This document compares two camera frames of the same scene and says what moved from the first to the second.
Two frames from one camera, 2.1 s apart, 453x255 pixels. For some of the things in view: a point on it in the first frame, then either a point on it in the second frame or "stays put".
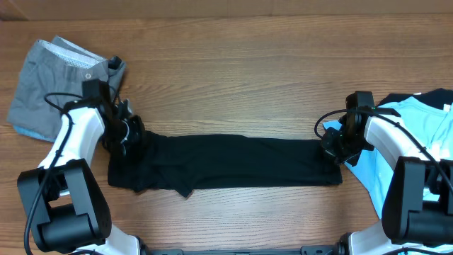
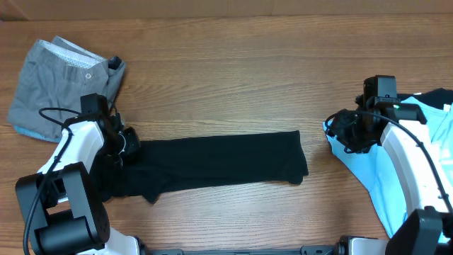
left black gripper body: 124,135 → 121,147
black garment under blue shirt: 437,98 stays put
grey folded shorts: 51,76 stays put
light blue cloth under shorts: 32,132 stays put
